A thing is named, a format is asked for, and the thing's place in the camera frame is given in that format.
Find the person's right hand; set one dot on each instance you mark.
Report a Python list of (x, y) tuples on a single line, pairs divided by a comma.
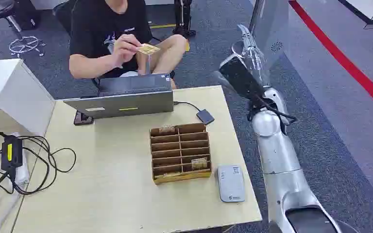
[(125, 48)]

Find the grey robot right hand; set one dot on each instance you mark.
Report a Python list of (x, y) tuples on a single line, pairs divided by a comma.
[(241, 77)]

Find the beige printed card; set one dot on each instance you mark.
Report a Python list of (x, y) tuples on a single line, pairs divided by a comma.
[(199, 163), (149, 49), (167, 130)]

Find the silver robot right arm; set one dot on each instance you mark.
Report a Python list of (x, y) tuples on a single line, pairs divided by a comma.
[(276, 151)]

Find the person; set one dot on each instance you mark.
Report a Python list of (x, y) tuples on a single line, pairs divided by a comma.
[(93, 25)]

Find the dark grey external drive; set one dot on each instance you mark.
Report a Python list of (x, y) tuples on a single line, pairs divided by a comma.
[(205, 116)]

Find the grey laptop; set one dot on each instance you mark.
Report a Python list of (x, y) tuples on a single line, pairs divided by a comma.
[(122, 104)]

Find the grey sign panel stand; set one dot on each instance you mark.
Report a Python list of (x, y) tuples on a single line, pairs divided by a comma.
[(271, 25)]

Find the chrome pole stand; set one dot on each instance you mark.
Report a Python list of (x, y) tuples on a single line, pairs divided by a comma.
[(256, 13)]

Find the black legged stand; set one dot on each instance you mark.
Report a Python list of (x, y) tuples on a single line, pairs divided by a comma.
[(183, 16)]

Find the dark phone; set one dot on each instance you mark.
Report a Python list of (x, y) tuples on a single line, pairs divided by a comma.
[(83, 119)]

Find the wooden card box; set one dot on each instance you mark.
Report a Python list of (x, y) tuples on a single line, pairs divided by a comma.
[(180, 151)]

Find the black bin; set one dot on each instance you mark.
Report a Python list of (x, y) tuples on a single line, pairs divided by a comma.
[(27, 13)]

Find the pale grey flat device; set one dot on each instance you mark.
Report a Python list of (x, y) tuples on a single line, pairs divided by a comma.
[(231, 184)]

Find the white cabinet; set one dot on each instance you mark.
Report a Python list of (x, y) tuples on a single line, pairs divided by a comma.
[(16, 93)]

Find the black power adapter yellow label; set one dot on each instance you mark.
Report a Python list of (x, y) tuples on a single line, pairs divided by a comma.
[(12, 153)]

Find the white plastic bag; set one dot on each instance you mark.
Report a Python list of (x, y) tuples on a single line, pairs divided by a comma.
[(22, 172)]

